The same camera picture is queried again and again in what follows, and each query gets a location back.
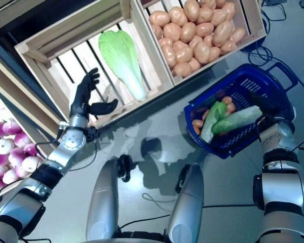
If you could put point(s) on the silver right robot leg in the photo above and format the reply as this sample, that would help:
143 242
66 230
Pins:
187 202

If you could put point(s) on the wooden display shelf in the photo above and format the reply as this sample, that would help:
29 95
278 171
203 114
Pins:
15 83

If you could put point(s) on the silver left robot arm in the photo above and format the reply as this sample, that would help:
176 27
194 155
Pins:
71 141

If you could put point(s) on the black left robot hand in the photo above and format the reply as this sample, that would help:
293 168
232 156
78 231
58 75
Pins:
83 96

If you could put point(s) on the green napa cabbage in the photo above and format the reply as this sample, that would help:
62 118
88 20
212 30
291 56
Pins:
238 120
121 63
214 114

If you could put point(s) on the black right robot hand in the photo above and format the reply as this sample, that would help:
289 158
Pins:
276 107

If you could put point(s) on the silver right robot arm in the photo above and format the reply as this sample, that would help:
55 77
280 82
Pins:
281 187

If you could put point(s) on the silver left robot leg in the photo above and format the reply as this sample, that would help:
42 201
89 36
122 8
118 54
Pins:
104 197

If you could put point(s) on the silver robot leg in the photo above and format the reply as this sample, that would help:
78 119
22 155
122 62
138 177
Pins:
104 197
187 202

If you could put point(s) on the dark purple eggplant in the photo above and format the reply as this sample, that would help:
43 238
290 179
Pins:
200 110

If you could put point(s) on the blue plastic shopping basket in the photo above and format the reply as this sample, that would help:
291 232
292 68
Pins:
233 144

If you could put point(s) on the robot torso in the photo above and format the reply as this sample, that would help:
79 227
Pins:
142 238

